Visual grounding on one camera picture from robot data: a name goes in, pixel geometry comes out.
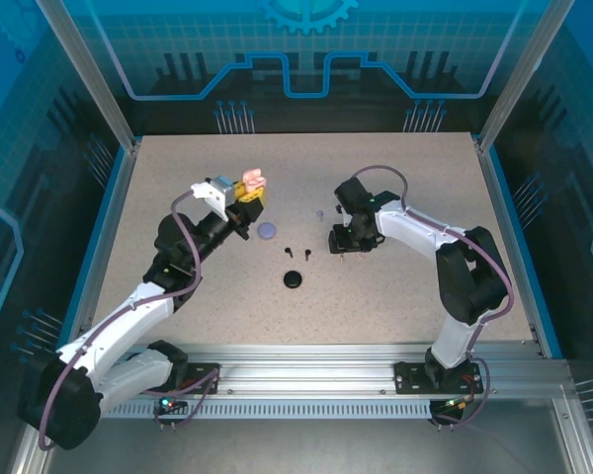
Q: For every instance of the pink earbud charging case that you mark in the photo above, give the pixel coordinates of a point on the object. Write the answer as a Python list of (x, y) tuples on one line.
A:
[(253, 179)]

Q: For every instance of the purple earbud charging case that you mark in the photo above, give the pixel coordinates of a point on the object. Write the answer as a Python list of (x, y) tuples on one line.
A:
[(267, 230)]

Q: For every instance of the small black screws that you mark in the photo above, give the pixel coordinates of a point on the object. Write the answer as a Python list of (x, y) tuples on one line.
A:
[(288, 252)]

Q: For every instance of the black earbud charging case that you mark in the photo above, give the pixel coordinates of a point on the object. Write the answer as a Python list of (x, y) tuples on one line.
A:
[(292, 279)]

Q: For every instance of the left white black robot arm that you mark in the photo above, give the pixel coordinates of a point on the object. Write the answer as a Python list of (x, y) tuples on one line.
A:
[(150, 303)]

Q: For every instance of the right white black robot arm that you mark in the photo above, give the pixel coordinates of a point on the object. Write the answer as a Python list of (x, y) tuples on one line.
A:
[(415, 232)]

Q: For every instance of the aluminium mounting beam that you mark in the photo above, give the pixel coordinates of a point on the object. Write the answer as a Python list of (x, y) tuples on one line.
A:
[(306, 368)]

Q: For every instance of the small LED controller board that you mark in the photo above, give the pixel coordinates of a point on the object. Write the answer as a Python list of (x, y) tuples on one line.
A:
[(453, 405), (167, 405)]

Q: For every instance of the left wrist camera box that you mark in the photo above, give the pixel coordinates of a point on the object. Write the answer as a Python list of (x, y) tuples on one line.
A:
[(220, 186)]

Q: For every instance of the blue aluminium table side rail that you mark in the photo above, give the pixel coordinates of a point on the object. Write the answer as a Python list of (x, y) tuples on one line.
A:
[(111, 222), (506, 222)]

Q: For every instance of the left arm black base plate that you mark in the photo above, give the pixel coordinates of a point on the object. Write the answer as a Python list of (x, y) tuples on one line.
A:
[(210, 368)]

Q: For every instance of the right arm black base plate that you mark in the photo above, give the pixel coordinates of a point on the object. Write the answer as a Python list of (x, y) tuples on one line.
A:
[(407, 377)]

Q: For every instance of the aluminium frame post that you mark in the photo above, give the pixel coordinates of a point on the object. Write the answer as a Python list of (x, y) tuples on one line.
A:
[(524, 74), (96, 84)]

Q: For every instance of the aluminium lower frame rail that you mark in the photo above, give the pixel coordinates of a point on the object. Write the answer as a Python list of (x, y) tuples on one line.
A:
[(575, 434), (25, 461)]

